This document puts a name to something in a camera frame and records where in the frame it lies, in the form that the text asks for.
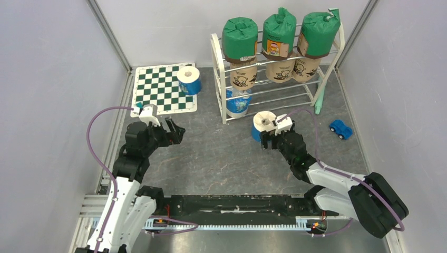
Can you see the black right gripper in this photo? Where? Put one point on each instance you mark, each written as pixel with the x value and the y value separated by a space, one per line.
pixel 275 138

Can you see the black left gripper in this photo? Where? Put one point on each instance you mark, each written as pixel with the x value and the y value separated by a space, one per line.
pixel 177 132

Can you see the blue white roll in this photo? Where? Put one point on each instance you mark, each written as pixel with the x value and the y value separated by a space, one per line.
pixel 262 121
pixel 189 80

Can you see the brown roll with cartoon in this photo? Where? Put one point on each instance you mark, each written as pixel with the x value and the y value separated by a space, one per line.
pixel 280 72

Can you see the brown paper roll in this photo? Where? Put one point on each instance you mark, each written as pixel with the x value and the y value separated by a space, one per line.
pixel 304 69

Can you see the brown roll with label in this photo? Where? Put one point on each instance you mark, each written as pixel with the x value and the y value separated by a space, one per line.
pixel 243 79

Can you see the green paper roll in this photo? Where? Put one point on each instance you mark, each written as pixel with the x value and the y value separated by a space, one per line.
pixel 278 35

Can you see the green brown roll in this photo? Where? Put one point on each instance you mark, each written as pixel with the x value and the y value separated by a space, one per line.
pixel 317 33

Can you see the blue white roll front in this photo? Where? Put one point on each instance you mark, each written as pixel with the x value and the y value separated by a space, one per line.
pixel 262 121

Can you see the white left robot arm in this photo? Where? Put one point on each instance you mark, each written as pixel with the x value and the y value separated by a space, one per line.
pixel 129 204

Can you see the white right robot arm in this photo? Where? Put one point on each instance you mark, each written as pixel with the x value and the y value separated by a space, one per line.
pixel 368 199

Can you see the cream metal shelf rack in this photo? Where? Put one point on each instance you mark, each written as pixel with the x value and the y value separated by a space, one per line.
pixel 264 90

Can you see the green roll on shelf left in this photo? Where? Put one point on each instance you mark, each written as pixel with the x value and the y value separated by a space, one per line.
pixel 239 40

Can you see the mint green stick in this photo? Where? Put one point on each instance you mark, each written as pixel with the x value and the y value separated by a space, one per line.
pixel 319 102

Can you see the blue toy car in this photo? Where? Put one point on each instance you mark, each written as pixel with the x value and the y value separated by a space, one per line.
pixel 343 132

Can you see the green white chessboard mat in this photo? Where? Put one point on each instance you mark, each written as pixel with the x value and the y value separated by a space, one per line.
pixel 159 85

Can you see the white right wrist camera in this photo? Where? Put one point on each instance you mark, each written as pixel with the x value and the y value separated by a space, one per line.
pixel 281 123

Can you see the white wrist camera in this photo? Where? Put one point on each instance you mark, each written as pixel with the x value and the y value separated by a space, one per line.
pixel 146 114
pixel 281 123

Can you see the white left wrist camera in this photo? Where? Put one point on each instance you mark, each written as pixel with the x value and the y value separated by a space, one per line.
pixel 146 114

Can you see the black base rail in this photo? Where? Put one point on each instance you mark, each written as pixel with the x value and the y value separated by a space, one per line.
pixel 239 212

